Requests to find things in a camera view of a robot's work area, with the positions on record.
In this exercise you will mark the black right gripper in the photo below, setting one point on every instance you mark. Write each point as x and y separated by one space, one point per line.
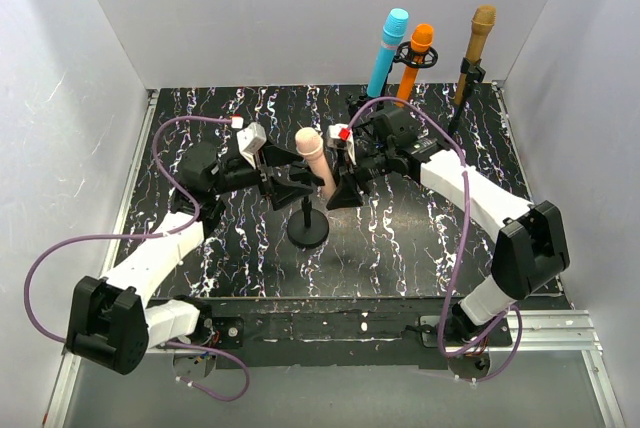
347 171

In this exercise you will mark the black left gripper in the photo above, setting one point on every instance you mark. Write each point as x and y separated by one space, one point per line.
267 177

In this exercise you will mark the pink toy microphone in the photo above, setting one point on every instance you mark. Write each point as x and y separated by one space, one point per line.
310 145

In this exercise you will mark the black small tripod stand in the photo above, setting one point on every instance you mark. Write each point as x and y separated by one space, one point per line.
355 102

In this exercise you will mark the black tripod shock-mount stand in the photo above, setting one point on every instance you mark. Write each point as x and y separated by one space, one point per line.
414 61

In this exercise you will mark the blue toy microphone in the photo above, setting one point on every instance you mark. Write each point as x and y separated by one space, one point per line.
393 32

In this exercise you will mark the orange toy microphone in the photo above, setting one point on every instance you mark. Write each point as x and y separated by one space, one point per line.
422 36

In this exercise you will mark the black round-base clamp stand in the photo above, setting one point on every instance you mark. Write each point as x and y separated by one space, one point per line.
472 74

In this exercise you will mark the gold toy microphone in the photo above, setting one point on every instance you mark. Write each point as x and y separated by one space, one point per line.
482 23

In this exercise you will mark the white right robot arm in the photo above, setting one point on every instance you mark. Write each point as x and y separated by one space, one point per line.
530 247

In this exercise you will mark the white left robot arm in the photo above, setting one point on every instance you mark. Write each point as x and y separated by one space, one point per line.
195 212

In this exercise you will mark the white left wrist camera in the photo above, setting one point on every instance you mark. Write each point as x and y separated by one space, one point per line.
250 139

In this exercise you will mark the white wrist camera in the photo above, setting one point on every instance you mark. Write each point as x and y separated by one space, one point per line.
340 137
250 139

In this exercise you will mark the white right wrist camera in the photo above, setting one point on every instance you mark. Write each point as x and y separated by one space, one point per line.
340 137

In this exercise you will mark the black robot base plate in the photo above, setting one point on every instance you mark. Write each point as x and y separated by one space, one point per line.
330 331

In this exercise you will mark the aluminium frame rail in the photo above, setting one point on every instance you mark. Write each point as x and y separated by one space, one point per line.
106 323

